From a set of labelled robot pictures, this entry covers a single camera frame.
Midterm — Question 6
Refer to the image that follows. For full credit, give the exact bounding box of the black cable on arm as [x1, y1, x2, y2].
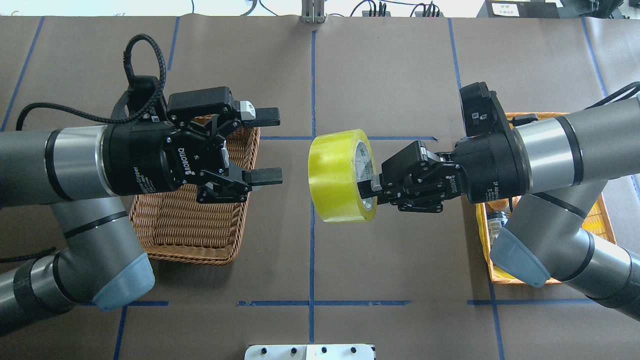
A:
[590, 81, 640, 109]
[15, 33, 167, 132]

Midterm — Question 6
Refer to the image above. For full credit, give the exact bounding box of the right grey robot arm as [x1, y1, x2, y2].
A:
[357, 96, 639, 320]

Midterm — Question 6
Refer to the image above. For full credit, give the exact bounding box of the yellow plastic basket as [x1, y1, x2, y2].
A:
[474, 112, 617, 286]

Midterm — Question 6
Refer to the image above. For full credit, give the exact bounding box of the brown wicker basket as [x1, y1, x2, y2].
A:
[129, 114, 262, 266]

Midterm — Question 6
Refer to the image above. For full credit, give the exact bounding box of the black box with label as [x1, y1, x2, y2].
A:
[476, 0, 560, 19]

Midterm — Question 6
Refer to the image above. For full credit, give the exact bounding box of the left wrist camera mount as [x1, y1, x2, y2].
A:
[110, 75, 168, 123]

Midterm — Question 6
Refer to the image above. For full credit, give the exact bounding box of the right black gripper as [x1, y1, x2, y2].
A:
[357, 134, 530, 214]

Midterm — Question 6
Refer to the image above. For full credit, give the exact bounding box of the aluminium frame post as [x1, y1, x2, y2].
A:
[301, 0, 327, 24]

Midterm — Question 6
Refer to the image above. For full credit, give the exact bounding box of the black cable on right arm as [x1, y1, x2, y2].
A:
[590, 81, 640, 109]

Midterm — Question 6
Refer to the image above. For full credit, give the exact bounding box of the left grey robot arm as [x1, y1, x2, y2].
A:
[1, 85, 282, 335]

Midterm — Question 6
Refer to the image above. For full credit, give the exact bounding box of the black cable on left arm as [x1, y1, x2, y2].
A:
[15, 33, 167, 132]

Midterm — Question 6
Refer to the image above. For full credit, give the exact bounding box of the yellow tape roll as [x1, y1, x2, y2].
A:
[307, 129, 377, 223]

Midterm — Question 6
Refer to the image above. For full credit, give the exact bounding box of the orange black connector block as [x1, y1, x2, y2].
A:
[361, 1, 391, 18]

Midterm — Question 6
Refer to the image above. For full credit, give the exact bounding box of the toy croissant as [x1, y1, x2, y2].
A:
[486, 198, 510, 213]

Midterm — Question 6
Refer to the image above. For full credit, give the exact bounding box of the small dark can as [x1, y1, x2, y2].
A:
[487, 210, 509, 248]

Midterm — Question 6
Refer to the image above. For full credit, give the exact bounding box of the white pillar mount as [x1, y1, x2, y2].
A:
[244, 343, 377, 360]

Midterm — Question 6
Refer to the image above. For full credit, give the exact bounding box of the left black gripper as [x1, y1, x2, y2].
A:
[103, 86, 283, 204]

